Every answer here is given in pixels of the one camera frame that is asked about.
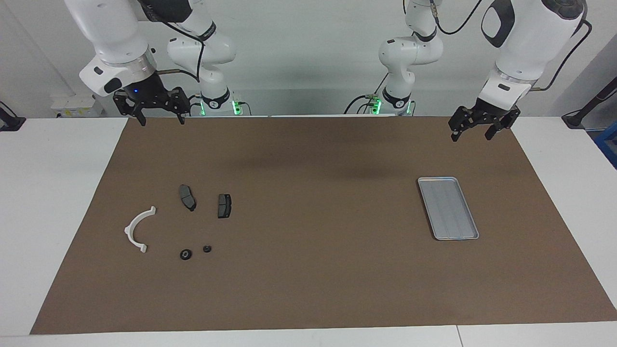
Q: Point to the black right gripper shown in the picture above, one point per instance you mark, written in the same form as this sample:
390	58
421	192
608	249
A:
144	96

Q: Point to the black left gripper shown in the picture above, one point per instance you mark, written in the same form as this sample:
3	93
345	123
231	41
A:
484	113

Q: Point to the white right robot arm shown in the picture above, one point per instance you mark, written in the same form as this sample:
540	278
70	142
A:
111	29

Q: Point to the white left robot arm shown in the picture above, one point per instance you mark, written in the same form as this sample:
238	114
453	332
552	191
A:
525	43

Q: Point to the silver metal tray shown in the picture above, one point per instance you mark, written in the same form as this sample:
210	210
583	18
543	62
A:
448	209

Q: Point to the curved grey brake pad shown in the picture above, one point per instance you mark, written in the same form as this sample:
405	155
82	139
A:
187	196

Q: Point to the white power box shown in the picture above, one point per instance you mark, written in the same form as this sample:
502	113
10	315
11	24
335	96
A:
77	105

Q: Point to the rectangular grey brake pad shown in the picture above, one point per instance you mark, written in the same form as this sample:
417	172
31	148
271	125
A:
224	206

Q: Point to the blue crate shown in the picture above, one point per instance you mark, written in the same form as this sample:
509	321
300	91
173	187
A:
608	144

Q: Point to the black desk clamp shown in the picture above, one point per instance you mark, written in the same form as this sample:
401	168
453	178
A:
9	121

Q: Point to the brown table mat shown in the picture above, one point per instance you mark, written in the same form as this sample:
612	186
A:
308	270

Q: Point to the white curved plastic bracket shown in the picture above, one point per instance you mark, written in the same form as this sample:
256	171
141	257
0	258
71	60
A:
129	230

